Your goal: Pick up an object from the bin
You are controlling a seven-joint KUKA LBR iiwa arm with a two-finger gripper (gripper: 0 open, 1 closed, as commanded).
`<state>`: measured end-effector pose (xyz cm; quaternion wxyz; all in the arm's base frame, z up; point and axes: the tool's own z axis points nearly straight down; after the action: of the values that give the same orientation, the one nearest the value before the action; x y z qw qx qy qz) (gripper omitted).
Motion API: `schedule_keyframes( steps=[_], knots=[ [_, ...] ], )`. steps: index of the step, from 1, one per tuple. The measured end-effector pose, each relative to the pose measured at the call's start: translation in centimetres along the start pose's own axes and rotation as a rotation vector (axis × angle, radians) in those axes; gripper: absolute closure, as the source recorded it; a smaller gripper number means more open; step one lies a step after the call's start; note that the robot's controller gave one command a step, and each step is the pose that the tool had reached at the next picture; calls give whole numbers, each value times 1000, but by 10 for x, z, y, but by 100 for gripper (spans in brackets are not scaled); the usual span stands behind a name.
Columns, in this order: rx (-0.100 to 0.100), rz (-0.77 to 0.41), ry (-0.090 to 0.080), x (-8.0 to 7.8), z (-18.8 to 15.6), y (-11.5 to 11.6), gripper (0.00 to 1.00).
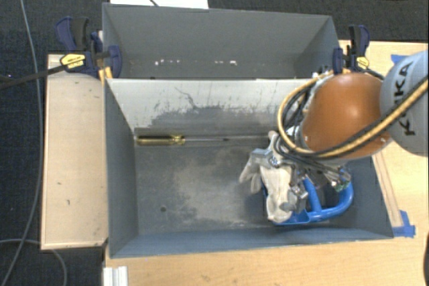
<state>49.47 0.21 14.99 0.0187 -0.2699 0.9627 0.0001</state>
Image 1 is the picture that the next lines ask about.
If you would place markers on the grey metal bin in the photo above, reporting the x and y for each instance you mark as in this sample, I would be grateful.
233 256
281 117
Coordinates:
201 184

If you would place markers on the white cloth glove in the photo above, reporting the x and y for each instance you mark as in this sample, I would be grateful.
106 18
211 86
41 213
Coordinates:
276 184

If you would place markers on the pale wood flat board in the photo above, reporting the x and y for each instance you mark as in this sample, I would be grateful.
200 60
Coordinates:
73 160

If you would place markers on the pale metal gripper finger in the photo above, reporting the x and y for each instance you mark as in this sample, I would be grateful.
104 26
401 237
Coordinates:
298 193

